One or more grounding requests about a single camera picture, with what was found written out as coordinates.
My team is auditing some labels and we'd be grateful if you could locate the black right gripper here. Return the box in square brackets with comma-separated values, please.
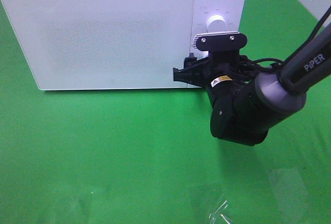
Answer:
[173, 50, 252, 88]

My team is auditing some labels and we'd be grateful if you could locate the white microwave door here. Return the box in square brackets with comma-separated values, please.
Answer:
[2, 0, 193, 91]

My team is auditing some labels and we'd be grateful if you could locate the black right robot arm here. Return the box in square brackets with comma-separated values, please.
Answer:
[173, 27, 330, 146]

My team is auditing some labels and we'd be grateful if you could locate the green table mat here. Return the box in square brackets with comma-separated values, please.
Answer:
[1, 9, 330, 223]

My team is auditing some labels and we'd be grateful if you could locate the clear plastic wrapper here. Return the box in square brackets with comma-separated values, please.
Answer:
[207, 200, 233, 224]

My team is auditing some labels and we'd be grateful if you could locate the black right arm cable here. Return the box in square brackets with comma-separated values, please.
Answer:
[237, 5, 331, 80]

